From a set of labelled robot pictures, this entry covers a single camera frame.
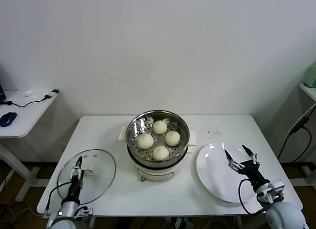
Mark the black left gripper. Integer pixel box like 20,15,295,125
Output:
68,156,84,203

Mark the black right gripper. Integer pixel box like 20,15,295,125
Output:
223,144,270,189

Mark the round glass pot lid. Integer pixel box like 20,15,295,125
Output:
56,149,117,205

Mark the white steamed baozi bun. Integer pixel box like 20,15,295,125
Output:
152,145,170,161
164,131,180,147
137,133,154,150
152,120,168,135

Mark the blue computer mouse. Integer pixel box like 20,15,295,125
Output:
0,112,17,127

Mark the stainless steel steamer basket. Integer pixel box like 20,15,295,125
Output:
119,110,198,163

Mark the large white round plate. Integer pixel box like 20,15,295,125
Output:
196,143,261,204

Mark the white side desk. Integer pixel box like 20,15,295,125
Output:
0,90,61,202

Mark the white side table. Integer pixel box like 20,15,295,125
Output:
299,82,316,103

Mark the black laptop computer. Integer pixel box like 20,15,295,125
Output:
0,66,7,103

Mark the pale green appliance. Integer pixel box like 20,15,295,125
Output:
303,66,316,88

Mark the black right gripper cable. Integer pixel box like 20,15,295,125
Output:
237,178,265,215

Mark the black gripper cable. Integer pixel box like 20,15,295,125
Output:
43,181,75,218
237,178,265,215

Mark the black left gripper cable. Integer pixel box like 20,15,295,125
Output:
43,181,75,218

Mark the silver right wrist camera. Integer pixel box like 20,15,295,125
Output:
256,179,285,204

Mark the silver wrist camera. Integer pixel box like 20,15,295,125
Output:
75,206,94,219
256,179,285,204

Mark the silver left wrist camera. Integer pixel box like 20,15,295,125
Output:
75,206,94,219

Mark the black power cable with brick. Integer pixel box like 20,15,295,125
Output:
277,117,313,163

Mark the black cable with adapter plug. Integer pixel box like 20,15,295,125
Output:
6,89,61,109

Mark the white diagonal cable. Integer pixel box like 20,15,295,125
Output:
286,107,316,135

